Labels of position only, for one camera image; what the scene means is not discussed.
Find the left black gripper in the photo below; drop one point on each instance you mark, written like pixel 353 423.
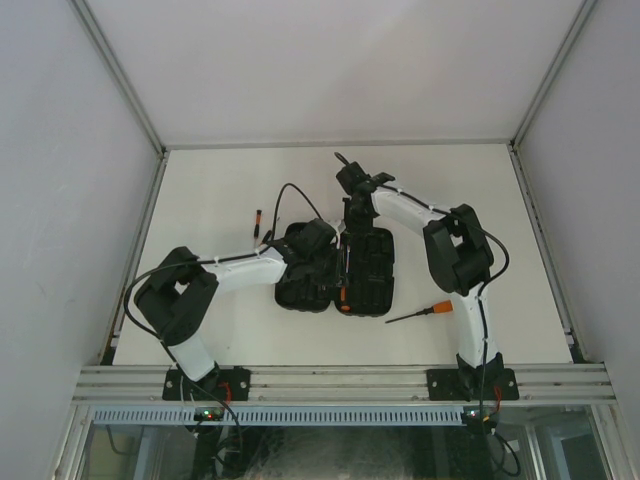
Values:
pixel 334 252

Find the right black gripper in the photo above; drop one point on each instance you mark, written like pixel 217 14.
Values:
pixel 349 226

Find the small precision screwdriver upper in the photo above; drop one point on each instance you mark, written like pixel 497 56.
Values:
pixel 257 228

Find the blue slotted cable duct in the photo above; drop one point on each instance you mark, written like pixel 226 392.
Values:
pixel 289 416

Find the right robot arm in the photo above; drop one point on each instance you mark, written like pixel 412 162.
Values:
pixel 459 257

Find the aluminium front rail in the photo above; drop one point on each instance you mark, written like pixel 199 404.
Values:
pixel 531 385

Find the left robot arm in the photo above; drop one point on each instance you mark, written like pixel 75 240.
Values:
pixel 174 297

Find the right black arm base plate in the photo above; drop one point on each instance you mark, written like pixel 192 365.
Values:
pixel 452 385

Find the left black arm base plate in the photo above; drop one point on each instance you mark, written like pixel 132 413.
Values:
pixel 226 384

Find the orange handle screwdriver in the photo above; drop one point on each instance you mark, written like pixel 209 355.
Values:
pixel 443 307

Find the black plastic tool case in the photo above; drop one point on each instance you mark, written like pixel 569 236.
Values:
pixel 364 264

